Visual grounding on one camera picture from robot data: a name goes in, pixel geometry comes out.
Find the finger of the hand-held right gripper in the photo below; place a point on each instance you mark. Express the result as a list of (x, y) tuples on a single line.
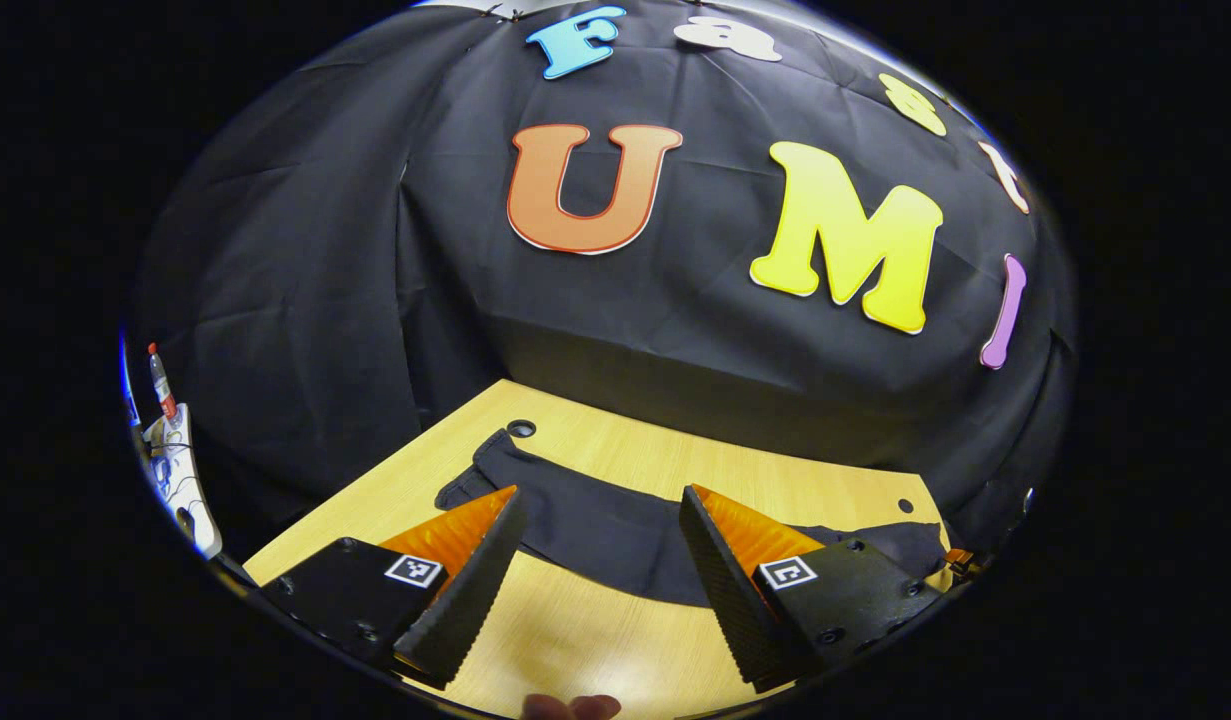
[(960, 558)]

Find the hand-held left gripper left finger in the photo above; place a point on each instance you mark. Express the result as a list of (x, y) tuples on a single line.
[(475, 600)]

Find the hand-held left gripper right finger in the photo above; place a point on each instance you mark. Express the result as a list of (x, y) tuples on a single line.
[(730, 590)]

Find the dark grey jeans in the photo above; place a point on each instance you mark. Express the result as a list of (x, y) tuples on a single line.
[(605, 530)]

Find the black table grommet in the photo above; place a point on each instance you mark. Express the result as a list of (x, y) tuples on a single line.
[(521, 428)]

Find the white device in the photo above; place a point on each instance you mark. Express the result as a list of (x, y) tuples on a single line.
[(180, 475)]

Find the black backdrop cloth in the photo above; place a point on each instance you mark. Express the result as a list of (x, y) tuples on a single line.
[(375, 250)]

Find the red-capped bottle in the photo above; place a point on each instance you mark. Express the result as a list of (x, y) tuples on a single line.
[(161, 385)]

